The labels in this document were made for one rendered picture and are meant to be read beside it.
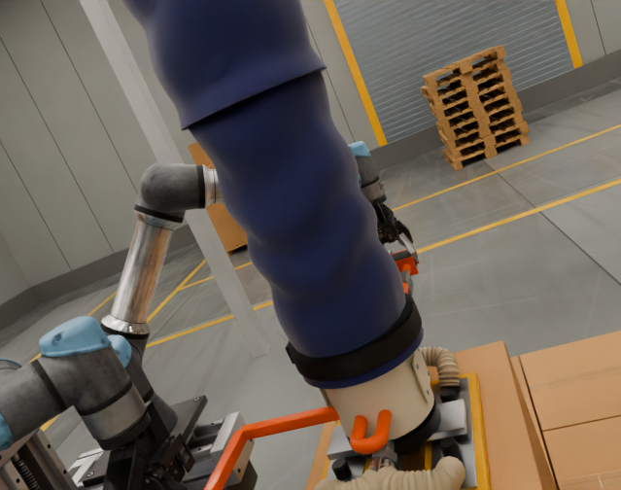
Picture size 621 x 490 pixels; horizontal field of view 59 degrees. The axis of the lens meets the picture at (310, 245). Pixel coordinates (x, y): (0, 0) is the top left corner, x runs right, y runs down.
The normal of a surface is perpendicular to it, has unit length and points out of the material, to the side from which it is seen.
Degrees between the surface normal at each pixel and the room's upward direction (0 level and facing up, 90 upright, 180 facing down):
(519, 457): 0
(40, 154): 90
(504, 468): 0
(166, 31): 86
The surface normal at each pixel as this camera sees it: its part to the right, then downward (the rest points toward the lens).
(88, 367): 0.55, -0.03
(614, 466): -0.39, -0.89
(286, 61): 0.33, -0.36
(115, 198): -0.13, 0.30
